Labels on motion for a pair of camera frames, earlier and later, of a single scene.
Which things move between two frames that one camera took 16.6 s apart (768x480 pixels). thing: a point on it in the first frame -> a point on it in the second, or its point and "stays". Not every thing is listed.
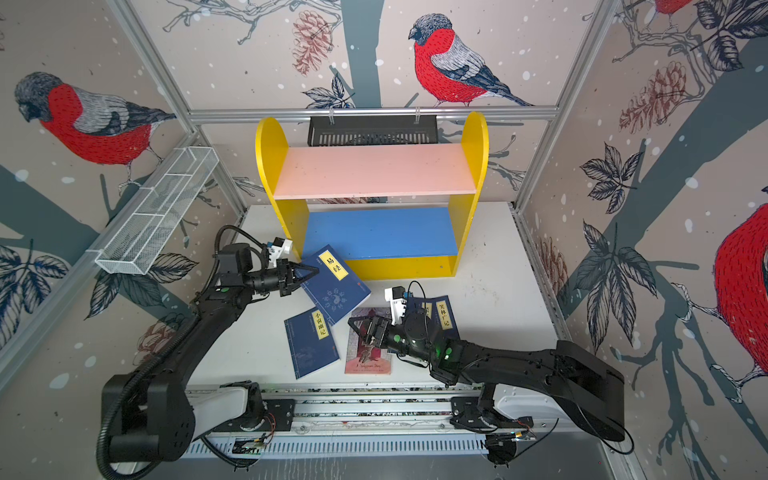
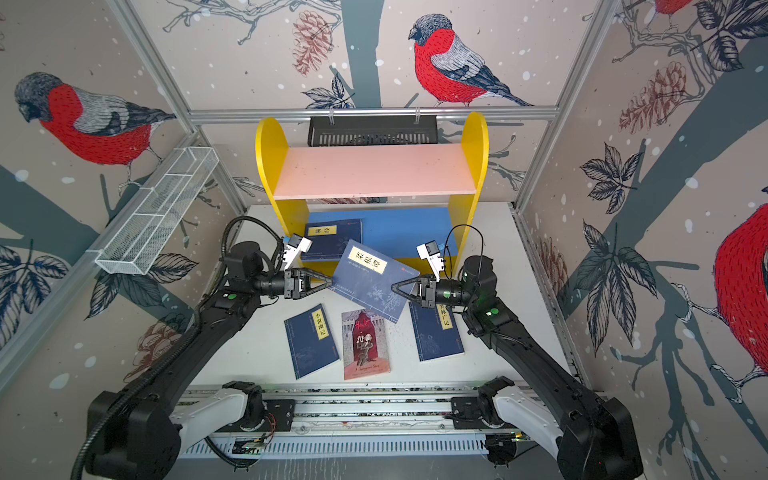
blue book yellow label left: [311, 342] stays
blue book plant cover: [440, 318] -> [367, 276]
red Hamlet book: [362, 358] stays
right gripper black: [366, 321] -> [426, 284]
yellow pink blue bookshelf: [397, 209] stays
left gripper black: [292, 283] stays
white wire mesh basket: [155, 209] stays
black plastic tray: [336, 131] stays
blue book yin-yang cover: [335, 289] -> [329, 238]
